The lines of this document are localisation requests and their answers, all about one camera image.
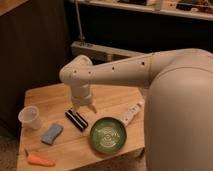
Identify metal pole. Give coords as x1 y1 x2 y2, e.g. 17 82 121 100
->
74 0 85 45

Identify clear plastic cup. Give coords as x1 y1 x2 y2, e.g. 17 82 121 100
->
18 106 42 130

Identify green ceramic bowl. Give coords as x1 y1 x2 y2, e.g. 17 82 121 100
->
89 117 127 155

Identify blue sponge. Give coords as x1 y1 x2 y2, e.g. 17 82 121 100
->
41 123 63 145

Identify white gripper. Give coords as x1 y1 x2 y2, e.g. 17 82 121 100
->
71 93 97 116

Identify wooden table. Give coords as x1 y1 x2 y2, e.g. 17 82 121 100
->
17 84 143 171

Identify orange carrot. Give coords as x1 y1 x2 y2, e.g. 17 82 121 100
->
25 150 55 167

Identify white tube package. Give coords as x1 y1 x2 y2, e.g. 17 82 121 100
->
120 100 145 126

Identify grey metal beam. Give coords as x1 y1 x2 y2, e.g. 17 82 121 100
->
71 41 141 61

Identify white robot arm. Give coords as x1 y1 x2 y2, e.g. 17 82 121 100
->
60 49 213 171

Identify shelf with clutter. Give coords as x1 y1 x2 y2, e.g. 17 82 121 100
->
69 0 213 21

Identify black striped eraser block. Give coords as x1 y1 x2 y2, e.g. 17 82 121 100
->
65 110 88 132

